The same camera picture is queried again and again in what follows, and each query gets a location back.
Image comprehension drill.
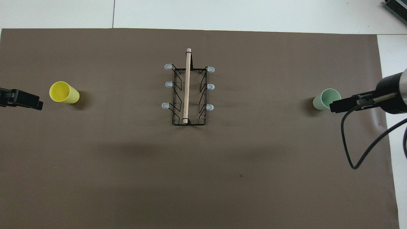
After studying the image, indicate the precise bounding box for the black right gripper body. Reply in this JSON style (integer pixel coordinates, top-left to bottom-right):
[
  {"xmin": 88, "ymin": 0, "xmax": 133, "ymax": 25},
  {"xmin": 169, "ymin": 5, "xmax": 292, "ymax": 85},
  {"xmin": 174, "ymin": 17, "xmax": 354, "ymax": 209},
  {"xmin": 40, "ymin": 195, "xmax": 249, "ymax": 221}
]
[{"xmin": 376, "ymin": 71, "xmax": 404, "ymax": 114}]

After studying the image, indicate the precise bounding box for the light green plastic cup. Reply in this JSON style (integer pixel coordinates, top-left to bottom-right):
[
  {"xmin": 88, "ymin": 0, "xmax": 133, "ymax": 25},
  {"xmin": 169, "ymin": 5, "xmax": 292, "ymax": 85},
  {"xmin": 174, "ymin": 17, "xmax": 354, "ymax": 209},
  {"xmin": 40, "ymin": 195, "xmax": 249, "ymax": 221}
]
[{"xmin": 312, "ymin": 88, "xmax": 341, "ymax": 110}]

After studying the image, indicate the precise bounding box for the yellow plastic cup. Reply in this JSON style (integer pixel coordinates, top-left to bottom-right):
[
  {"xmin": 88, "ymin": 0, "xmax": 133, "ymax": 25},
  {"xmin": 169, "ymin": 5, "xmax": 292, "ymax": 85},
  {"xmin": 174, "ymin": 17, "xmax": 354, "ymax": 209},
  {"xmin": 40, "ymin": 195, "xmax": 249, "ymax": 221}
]
[{"xmin": 49, "ymin": 81, "xmax": 80, "ymax": 104}]

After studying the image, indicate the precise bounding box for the dark finned electronic device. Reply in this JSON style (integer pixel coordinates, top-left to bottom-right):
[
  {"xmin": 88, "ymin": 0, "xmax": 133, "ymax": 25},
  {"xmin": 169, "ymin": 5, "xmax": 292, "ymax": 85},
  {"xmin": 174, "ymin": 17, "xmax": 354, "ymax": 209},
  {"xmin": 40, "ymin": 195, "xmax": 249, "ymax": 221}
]
[{"xmin": 383, "ymin": 0, "xmax": 407, "ymax": 16}]

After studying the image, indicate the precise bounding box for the brown table mat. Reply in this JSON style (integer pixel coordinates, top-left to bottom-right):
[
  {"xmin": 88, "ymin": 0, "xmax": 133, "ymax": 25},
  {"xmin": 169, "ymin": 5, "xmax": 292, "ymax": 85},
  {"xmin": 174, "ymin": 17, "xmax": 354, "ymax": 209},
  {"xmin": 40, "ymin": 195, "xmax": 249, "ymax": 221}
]
[{"xmin": 0, "ymin": 28, "xmax": 400, "ymax": 229}]

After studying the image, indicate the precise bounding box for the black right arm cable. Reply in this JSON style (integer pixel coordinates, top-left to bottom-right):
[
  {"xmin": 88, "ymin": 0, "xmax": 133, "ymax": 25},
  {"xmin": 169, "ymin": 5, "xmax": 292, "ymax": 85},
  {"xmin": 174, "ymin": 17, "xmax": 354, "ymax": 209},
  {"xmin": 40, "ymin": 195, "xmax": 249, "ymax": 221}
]
[{"xmin": 341, "ymin": 93, "xmax": 407, "ymax": 170}]

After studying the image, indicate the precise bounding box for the black wire cup rack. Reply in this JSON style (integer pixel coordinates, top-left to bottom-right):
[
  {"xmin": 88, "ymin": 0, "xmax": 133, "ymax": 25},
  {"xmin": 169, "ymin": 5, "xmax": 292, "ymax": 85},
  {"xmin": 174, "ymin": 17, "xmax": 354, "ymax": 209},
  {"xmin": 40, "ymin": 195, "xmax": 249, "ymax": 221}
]
[{"xmin": 162, "ymin": 48, "xmax": 215, "ymax": 126}]

